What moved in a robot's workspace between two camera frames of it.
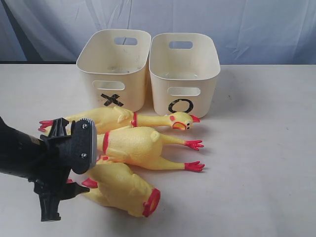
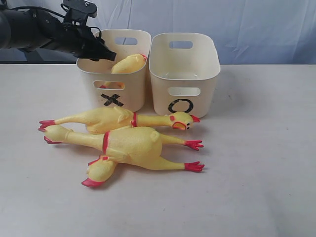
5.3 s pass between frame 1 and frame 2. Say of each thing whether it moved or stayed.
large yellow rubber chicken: stayed
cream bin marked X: stayed
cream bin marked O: stayed
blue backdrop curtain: stayed
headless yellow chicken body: moved
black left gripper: moved
